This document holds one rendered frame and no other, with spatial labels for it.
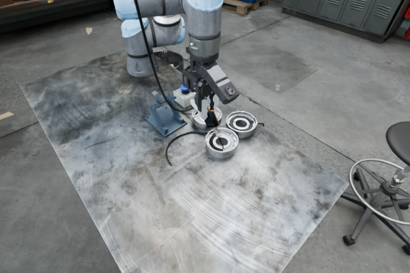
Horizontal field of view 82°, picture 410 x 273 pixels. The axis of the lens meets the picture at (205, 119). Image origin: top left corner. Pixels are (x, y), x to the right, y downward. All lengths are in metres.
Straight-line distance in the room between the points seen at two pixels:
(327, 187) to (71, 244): 1.36
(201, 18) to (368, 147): 1.89
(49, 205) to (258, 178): 1.43
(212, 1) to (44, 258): 1.53
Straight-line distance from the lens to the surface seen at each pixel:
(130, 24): 1.10
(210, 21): 0.54
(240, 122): 0.86
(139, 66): 1.14
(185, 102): 0.92
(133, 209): 0.70
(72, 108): 1.07
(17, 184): 2.07
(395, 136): 1.37
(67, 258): 1.64
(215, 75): 0.58
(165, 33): 1.09
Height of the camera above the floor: 1.40
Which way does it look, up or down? 43 degrees down
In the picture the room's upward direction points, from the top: straight up
